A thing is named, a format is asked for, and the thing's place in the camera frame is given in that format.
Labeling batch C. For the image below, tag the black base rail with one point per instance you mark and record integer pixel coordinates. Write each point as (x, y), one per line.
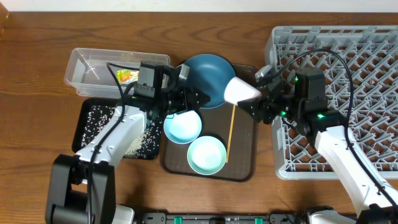
(271, 218)

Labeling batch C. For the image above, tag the dark blue plate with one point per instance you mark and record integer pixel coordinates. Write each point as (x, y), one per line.
(210, 74)

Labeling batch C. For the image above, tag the clear plastic bin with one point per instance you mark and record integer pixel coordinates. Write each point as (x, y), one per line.
(88, 74)

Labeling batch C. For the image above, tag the white rice pile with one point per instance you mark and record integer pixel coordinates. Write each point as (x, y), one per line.
(143, 143)

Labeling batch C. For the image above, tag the black plastic tray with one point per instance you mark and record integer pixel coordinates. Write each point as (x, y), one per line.
(93, 121)

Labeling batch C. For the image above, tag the wooden chopstick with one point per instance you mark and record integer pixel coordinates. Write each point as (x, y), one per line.
(230, 133)

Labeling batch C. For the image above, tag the light blue bowl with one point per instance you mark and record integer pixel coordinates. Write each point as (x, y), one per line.
(183, 128)

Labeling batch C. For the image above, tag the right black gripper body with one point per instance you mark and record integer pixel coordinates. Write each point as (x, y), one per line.
(284, 106)

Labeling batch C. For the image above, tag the mint green bowl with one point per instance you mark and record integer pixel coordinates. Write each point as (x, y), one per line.
(206, 155)

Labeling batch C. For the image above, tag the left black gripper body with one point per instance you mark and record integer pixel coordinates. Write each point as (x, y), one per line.
(171, 102)

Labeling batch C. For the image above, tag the grey dishwasher rack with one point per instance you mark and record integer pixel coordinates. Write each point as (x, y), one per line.
(360, 66)

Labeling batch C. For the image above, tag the pink white cup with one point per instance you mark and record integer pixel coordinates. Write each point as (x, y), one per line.
(238, 90)

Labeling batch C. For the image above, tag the brown serving tray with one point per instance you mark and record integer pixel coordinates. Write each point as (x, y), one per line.
(216, 122)

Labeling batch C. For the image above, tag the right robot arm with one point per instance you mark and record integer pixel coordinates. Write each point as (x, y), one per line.
(327, 131)

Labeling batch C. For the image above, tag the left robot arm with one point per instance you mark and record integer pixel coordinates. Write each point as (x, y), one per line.
(82, 187)

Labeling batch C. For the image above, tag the green orange snack wrapper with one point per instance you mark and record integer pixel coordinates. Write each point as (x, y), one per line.
(126, 76)

